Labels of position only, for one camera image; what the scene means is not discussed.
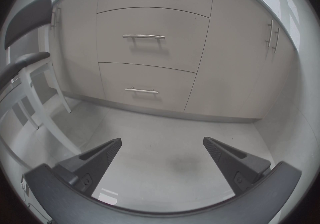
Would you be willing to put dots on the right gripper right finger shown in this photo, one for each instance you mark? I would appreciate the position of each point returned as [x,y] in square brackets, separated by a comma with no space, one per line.
[237,165]

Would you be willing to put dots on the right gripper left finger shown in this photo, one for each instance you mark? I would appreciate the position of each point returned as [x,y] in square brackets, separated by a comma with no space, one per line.
[95,163]

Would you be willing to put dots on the beige cabinet with drawers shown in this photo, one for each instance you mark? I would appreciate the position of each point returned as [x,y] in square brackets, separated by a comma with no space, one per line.
[155,50]

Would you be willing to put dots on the grey padded white-legged chair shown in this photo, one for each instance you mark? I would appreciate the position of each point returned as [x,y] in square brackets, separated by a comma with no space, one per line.
[27,17]

